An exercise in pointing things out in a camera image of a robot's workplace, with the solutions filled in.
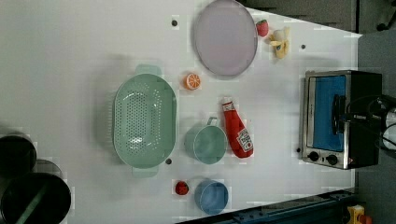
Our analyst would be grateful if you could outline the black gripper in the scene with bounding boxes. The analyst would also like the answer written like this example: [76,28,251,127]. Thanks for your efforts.
[339,99,388,131]

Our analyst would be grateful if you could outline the silver black toaster oven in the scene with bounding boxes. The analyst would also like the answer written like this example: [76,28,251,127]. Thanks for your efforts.
[302,70,382,170]

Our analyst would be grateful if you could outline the peeled banana plush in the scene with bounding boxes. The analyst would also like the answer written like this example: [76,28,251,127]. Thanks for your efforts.
[270,27,290,59]

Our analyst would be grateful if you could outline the red plush ketchup bottle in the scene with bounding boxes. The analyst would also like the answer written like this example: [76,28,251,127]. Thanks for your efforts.
[221,97,253,159]

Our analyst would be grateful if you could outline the red strawberry plush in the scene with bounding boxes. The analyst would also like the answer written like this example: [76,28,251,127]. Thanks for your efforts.
[256,20,269,37]

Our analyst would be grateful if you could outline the lilac round plate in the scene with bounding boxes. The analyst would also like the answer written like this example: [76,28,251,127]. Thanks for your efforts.
[193,0,258,76]

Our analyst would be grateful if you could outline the blue cup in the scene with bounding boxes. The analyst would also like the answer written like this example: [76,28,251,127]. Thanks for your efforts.
[194,179,229,215]

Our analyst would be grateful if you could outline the orange slice toy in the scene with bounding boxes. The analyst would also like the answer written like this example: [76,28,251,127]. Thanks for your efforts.
[184,74,201,91]

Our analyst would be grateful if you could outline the red strawberry toy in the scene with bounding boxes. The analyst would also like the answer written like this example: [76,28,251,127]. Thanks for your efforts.
[175,181,190,195]

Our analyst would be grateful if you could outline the green perforated colander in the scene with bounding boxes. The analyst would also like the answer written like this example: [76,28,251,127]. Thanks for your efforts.
[112,64,177,178]

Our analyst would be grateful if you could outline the black robot arm with cables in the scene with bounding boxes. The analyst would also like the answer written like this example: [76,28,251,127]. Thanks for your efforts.
[346,94,395,152]

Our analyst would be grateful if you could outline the blue metal frame rail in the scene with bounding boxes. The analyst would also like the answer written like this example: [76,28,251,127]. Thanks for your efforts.
[178,190,357,224]

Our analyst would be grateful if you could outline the green mug with handle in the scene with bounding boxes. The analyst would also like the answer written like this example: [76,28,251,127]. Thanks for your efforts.
[184,117,228,165]

